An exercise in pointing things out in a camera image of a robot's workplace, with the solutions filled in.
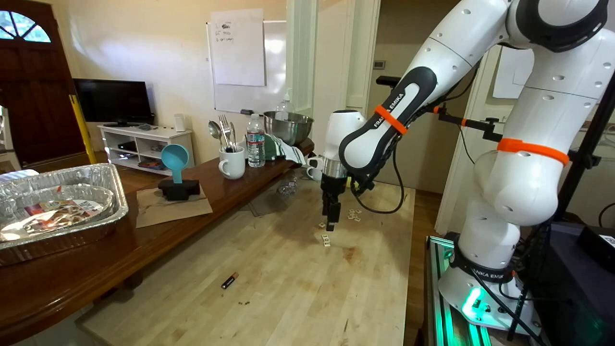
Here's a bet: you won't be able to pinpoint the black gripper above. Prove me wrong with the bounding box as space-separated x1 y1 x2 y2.
319 175 348 232

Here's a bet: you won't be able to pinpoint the white ceramic mug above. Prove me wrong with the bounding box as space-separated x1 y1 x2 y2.
303 155 327 182
217 142 248 180

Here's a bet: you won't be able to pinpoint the crumpled clear plastic wrap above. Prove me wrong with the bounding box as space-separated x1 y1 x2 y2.
246 177 303 217

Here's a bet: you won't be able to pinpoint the green striped white towel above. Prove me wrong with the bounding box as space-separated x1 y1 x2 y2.
265 130 307 167

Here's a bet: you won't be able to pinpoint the stainless steel mixing bowl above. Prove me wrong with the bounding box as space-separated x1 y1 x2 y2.
261 109 315 146

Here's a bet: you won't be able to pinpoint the clear plastic water bottle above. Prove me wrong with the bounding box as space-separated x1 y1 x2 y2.
244 113 267 169

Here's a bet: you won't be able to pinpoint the black marker pen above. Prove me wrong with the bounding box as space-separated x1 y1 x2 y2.
219 271 240 292

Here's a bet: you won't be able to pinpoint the aluminium robot stand green light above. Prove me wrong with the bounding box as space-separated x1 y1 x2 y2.
419 232 546 346

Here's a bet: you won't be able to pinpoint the metal spoon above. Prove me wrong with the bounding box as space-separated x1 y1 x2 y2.
207 117 236 152

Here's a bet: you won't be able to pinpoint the black funnel base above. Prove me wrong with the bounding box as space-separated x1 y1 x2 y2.
155 178 202 202

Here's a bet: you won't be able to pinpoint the black boom rod orange clamps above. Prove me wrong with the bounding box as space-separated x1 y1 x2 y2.
375 75 505 142

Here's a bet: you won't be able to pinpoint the brown paper sheet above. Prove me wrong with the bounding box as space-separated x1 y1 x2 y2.
132 184 215 230

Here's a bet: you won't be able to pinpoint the white television stand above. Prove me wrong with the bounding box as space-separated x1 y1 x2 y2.
98 123 198 178

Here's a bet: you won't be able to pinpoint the black flat television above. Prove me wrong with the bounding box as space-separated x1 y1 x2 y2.
71 77 157 129

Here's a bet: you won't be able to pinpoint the black computer box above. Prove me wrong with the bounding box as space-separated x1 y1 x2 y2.
526 219 615 346

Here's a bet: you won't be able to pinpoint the black tripod pole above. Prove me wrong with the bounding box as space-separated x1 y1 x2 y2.
553 73 615 223

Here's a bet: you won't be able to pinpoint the yellow stick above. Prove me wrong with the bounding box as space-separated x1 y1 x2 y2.
67 94 98 165

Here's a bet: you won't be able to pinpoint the aluminium foil tray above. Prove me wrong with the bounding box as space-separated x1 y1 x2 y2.
0 161 131 252

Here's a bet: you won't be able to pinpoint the dark brown wooden counter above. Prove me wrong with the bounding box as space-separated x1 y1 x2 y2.
0 136 315 344

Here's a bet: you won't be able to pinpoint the dark wooden door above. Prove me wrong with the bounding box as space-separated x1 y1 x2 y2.
0 0 88 171

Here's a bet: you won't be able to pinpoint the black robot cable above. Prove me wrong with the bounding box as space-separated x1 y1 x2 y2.
348 142 407 217

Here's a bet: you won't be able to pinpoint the white wall whiteboard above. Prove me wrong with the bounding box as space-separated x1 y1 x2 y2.
204 7 288 113

